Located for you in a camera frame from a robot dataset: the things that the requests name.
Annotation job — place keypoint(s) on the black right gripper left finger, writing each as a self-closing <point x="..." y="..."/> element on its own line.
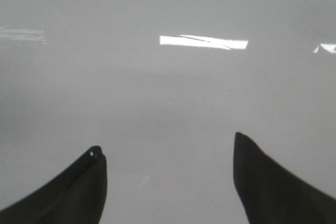
<point x="76" y="195"/>

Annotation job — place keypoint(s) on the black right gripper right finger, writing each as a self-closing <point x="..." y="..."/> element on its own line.
<point x="271" y="194"/>

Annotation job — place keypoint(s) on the white whiteboard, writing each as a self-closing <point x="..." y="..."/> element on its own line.
<point x="163" y="86"/>

